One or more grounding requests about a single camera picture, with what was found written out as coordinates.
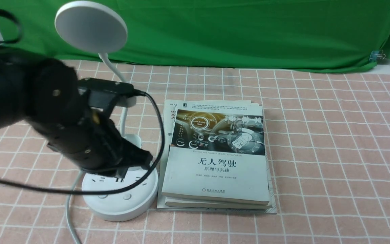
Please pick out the white desk lamp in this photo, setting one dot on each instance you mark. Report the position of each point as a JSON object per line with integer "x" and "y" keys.
{"x": 95, "y": 28}

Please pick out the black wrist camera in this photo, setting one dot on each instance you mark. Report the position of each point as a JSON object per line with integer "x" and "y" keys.
{"x": 106, "y": 95}

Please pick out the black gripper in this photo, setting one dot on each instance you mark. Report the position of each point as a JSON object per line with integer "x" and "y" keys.
{"x": 90, "y": 140}

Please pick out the blue binder clip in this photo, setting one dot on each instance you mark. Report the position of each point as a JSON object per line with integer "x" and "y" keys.
{"x": 376, "y": 55}

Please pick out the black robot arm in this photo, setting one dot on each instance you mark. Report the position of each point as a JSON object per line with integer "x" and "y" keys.
{"x": 31, "y": 82}

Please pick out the top white car-cover book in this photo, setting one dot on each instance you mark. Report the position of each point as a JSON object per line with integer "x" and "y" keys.
{"x": 217, "y": 156}

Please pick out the green backdrop cloth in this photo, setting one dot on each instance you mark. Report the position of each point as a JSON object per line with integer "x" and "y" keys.
{"x": 320, "y": 36}

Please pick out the pink checkered tablecloth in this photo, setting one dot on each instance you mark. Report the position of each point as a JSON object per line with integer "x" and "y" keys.
{"x": 328, "y": 150}

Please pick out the bottom white book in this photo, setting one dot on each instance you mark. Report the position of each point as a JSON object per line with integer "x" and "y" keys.
{"x": 169, "y": 116}

